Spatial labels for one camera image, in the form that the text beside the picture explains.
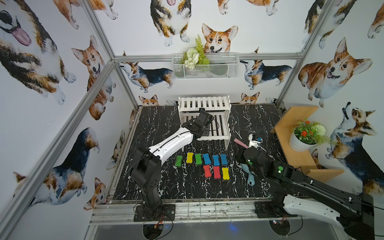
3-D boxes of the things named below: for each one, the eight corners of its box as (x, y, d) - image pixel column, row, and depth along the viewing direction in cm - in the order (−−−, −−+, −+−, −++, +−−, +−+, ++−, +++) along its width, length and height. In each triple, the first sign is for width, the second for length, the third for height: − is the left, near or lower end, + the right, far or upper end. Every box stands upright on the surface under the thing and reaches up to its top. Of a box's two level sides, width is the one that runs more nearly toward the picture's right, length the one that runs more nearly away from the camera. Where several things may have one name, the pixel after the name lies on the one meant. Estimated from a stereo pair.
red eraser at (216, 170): (214, 178, 86) (214, 177, 85) (213, 167, 91) (213, 166, 89) (220, 178, 86) (220, 177, 85) (219, 167, 91) (219, 166, 89)
